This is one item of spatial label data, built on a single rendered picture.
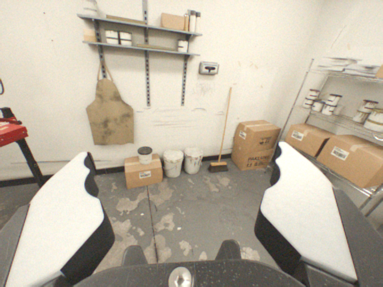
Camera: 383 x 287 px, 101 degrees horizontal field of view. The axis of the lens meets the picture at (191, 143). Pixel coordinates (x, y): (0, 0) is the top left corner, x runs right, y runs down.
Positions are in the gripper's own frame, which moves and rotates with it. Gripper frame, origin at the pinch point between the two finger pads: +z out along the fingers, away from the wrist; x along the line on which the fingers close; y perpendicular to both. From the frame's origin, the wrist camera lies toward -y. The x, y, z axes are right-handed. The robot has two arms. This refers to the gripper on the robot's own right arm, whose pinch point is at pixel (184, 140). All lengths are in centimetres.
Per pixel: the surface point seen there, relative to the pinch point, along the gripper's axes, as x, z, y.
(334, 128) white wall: 206, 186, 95
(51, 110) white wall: -157, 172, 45
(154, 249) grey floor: -41, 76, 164
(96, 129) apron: -118, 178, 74
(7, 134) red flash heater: -134, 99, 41
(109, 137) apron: -108, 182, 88
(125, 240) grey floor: -71, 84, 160
